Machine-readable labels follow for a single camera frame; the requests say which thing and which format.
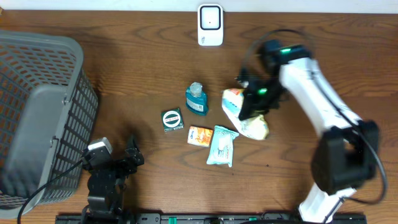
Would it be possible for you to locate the yellow snack bag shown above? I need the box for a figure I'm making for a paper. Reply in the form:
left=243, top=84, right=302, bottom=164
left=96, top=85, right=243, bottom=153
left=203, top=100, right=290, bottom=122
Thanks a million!
left=221, top=88, right=269, bottom=141

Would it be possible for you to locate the green square box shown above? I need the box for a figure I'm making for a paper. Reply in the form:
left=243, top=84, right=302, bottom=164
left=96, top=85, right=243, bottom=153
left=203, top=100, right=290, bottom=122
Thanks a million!
left=161, top=108, right=184, bottom=133

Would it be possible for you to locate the teal mouthwash bottle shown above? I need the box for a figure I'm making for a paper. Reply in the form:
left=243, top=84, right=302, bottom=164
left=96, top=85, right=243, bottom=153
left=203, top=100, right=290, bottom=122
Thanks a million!
left=185, top=82, right=208, bottom=116

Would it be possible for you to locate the orange tissue packet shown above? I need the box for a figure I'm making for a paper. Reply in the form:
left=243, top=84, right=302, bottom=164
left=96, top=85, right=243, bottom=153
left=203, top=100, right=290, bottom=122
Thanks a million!
left=187, top=126, right=213, bottom=147

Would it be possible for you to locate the light blue wipes packet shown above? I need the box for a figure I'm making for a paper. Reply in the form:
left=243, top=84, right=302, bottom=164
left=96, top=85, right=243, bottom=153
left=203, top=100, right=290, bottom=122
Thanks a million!
left=206, top=126, right=239, bottom=167

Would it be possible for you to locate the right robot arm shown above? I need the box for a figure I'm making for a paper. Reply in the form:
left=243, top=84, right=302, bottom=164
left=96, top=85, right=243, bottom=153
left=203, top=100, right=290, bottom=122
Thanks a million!
left=238, top=40, right=385, bottom=223

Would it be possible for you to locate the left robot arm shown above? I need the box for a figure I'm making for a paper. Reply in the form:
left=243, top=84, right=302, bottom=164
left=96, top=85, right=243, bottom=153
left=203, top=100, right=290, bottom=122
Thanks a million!
left=80, top=136, right=144, bottom=223

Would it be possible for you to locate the white barcode scanner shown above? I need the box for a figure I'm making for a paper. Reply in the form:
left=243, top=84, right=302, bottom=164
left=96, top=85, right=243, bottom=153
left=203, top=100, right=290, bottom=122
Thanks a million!
left=197, top=4, right=224, bottom=47

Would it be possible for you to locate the grey plastic basket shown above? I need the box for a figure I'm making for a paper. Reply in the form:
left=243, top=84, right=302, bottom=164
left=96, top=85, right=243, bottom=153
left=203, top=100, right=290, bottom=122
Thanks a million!
left=1, top=30, right=98, bottom=219

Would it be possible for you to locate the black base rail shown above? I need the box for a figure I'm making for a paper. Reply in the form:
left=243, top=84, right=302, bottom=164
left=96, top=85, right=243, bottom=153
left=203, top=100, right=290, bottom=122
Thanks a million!
left=55, top=212, right=368, bottom=224

